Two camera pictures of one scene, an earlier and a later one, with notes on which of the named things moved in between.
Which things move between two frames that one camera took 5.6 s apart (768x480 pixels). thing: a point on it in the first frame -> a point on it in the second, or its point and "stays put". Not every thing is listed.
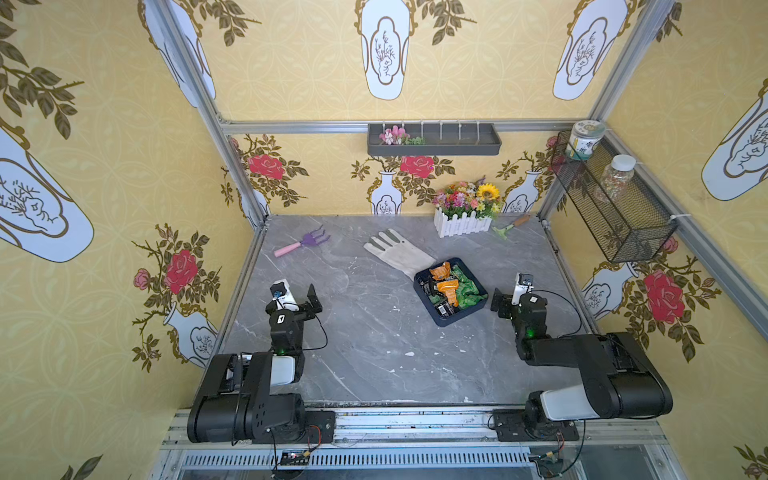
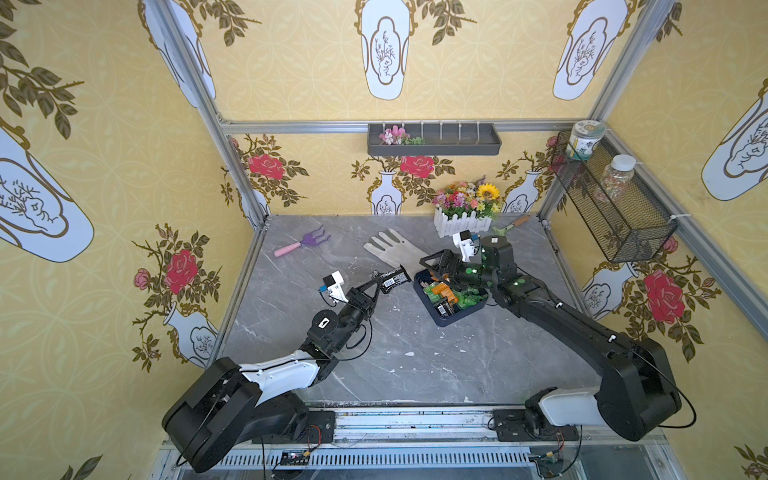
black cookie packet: (433, 286) -> (392, 278)
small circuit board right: (550, 467) stays put
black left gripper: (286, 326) -> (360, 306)
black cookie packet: (445, 309) stays put
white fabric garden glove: (402, 255) stays put
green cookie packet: (467, 293) stays put
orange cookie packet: (449, 287) stays put
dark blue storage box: (442, 319) stays put
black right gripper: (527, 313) -> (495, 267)
